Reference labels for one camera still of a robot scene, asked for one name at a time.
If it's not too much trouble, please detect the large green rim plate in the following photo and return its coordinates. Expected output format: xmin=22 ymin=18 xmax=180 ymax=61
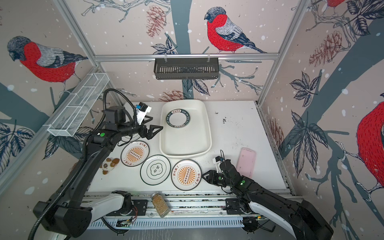
xmin=166 ymin=109 xmax=191 ymax=129

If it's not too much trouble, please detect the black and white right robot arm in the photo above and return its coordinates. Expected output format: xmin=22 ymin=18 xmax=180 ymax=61
xmin=202 ymin=160 xmax=334 ymax=240

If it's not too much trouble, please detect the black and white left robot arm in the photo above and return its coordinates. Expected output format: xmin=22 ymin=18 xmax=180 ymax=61
xmin=28 ymin=102 xmax=163 ymax=240

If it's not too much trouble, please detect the white plastic bin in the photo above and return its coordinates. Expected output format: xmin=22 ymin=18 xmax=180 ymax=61
xmin=160 ymin=100 xmax=213 ymax=159

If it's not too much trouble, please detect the left orange sunburst plate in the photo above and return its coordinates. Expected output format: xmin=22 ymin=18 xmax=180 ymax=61
xmin=121 ymin=141 xmax=150 ymax=167

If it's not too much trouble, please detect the orange sunburst plate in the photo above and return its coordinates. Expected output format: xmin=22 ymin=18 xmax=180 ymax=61
xmin=171 ymin=159 xmax=202 ymax=191
xmin=121 ymin=141 xmax=150 ymax=167

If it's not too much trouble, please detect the front orange sunburst plate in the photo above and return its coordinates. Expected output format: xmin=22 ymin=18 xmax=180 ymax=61
xmin=171 ymin=159 xmax=202 ymax=191

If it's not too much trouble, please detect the front white black-line plate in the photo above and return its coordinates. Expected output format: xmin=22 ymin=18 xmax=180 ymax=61
xmin=140 ymin=155 xmax=171 ymax=186

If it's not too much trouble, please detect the brown white plush toy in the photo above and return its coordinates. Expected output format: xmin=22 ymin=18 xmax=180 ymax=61
xmin=100 ymin=158 xmax=120 ymax=175

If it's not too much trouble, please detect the glass jar of grains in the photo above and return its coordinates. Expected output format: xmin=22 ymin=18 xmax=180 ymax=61
xmin=151 ymin=193 xmax=170 ymax=218

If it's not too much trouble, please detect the small circuit board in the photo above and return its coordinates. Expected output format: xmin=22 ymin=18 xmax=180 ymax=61
xmin=116 ymin=219 xmax=133 ymax=228

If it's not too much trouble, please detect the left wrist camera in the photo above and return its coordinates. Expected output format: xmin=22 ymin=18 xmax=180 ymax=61
xmin=136 ymin=102 xmax=152 ymax=125

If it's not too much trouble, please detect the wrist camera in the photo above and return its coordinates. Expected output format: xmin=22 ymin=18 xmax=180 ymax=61
xmin=213 ymin=156 xmax=224 ymax=168
xmin=136 ymin=102 xmax=152 ymax=125

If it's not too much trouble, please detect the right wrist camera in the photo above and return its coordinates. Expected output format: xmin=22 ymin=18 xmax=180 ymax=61
xmin=213 ymin=156 xmax=224 ymax=168

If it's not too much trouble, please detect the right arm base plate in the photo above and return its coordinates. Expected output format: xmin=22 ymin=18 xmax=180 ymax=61
xmin=224 ymin=199 xmax=255 ymax=215

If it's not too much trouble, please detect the black hanging wire basket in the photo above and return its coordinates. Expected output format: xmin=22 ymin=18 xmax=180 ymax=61
xmin=154 ymin=58 xmax=219 ymax=80

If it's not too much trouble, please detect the black right cable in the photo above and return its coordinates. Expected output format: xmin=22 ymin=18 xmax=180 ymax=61
xmin=239 ymin=215 xmax=277 ymax=234

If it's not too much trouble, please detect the white mesh wall shelf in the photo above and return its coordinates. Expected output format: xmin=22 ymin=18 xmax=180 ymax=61
xmin=48 ymin=73 xmax=110 ymax=137

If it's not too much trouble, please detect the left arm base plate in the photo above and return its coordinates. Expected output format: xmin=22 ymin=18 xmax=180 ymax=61
xmin=107 ymin=200 xmax=148 ymax=217

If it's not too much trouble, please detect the black corrugated cable conduit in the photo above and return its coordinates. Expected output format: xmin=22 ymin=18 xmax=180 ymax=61
xmin=27 ymin=88 xmax=139 ymax=240

